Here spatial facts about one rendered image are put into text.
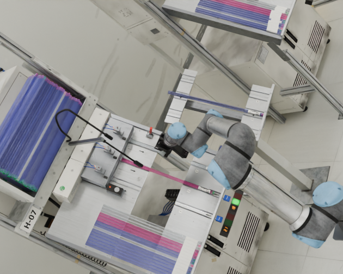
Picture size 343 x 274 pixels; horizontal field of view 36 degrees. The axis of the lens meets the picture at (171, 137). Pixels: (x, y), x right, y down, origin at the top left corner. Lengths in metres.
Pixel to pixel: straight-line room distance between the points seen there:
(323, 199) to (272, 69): 1.47
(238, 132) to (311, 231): 0.46
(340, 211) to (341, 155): 1.19
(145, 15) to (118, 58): 1.41
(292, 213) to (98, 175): 0.99
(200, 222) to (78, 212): 0.59
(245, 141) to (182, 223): 0.72
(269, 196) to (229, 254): 1.09
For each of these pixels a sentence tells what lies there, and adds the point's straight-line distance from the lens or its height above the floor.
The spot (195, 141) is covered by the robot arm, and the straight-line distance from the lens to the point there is 2.33.
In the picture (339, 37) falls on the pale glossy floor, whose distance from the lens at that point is 3.95.
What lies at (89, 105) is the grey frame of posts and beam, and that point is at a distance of 2.72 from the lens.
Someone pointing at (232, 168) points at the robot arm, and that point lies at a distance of 1.95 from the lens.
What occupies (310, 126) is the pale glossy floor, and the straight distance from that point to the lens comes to 3.55.
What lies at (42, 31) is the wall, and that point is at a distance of 4.37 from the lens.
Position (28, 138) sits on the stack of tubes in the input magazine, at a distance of 2.53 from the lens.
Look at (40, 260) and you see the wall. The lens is 4.24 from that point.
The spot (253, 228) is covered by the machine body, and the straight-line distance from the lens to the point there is 3.18.
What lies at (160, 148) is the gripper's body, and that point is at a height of 1.06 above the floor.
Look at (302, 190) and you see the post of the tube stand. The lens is 3.28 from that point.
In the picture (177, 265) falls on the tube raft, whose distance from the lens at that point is 2.48.
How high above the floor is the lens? 2.28
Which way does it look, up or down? 29 degrees down
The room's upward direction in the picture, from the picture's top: 54 degrees counter-clockwise
